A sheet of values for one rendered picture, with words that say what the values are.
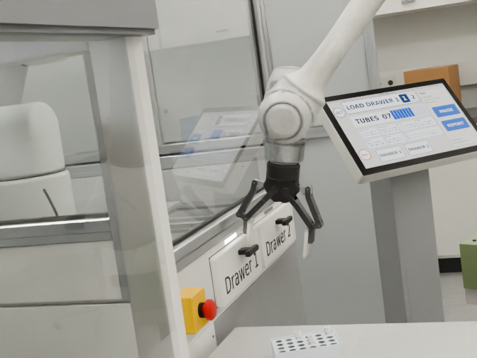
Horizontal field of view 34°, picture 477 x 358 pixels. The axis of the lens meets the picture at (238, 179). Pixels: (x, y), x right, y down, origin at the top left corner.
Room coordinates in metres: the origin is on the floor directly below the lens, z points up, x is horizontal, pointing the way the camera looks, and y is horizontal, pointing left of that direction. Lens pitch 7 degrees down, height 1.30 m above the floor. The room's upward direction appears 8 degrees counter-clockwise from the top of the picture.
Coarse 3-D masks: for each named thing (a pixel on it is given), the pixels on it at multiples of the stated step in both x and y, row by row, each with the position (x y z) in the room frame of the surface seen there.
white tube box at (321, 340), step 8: (288, 336) 1.43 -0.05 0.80; (304, 336) 1.43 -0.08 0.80; (320, 336) 1.42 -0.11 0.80; (328, 336) 1.41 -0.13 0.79; (336, 336) 1.40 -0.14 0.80; (272, 344) 1.40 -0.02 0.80; (280, 344) 1.41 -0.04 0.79; (288, 344) 1.41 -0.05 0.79; (296, 344) 1.39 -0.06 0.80; (304, 344) 1.39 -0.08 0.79; (320, 344) 1.37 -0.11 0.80; (328, 344) 1.37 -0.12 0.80; (336, 344) 1.35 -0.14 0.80; (280, 352) 1.37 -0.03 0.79; (288, 352) 1.35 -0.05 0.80; (296, 352) 1.35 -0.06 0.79; (304, 352) 1.35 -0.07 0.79; (312, 352) 1.35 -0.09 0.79; (320, 352) 1.35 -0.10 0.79; (328, 352) 1.35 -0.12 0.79; (336, 352) 1.35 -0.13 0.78
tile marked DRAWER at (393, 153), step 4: (384, 148) 2.37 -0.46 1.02; (388, 148) 2.37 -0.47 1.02; (392, 148) 2.38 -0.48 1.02; (396, 148) 2.38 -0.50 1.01; (400, 148) 2.39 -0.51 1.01; (376, 152) 2.35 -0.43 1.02; (380, 152) 2.35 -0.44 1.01; (384, 152) 2.36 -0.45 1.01; (388, 152) 2.36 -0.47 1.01; (392, 152) 2.37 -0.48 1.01; (396, 152) 2.37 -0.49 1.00; (400, 152) 2.38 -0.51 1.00; (380, 156) 2.34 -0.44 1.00; (384, 156) 2.35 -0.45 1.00; (388, 156) 2.35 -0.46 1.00; (392, 156) 2.35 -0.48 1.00; (396, 156) 2.36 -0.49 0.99; (400, 156) 2.36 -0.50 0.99; (404, 156) 2.37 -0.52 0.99; (380, 160) 2.33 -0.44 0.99; (384, 160) 2.34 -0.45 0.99; (388, 160) 2.34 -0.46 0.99; (392, 160) 2.34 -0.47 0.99
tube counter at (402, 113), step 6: (402, 108) 2.52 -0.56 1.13; (408, 108) 2.52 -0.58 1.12; (414, 108) 2.53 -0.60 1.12; (420, 108) 2.54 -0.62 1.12; (426, 108) 2.55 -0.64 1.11; (384, 114) 2.47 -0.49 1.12; (390, 114) 2.48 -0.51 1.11; (396, 114) 2.49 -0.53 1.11; (402, 114) 2.50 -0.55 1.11; (408, 114) 2.50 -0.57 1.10; (414, 114) 2.51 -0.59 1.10; (420, 114) 2.52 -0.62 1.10; (384, 120) 2.46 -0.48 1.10; (390, 120) 2.46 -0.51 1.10
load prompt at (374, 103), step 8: (384, 96) 2.54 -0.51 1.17; (392, 96) 2.54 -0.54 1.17; (400, 96) 2.56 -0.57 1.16; (408, 96) 2.57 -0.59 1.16; (416, 96) 2.57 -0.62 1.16; (344, 104) 2.46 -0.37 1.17; (352, 104) 2.47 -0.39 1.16; (360, 104) 2.48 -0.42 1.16; (368, 104) 2.49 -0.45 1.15; (376, 104) 2.50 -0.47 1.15; (384, 104) 2.51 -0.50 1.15; (392, 104) 2.52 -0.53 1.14; (400, 104) 2.53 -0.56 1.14; (352, 112) 2.44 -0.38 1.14
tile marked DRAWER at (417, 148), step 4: (424, 140) 2.44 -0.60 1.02; (404, 144) 2.40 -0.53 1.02; (408, 144) 2.41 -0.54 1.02; (412, 144) 2.41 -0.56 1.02; (416, 144) 2.42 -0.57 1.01; (420, 144) 2.42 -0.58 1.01; (424, 144) 2.43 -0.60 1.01; (428, 144) 2.43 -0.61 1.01; (408, 148) 2.40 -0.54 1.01; (412, 148) 2.40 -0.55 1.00; (416, 148) 2.40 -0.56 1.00; (420, 148) 2.41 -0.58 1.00; (424, 148) 2.41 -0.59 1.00; (428, 148) 2.42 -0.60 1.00; (432, 148) 2.42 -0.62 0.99; (408, 152) 2.38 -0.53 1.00; (412, 152) 2.39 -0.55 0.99; (416, 152) 2.39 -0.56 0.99; (420, 152) 2.40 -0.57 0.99; (424, 152) 2.40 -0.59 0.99; (428, 152) 2.41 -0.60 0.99
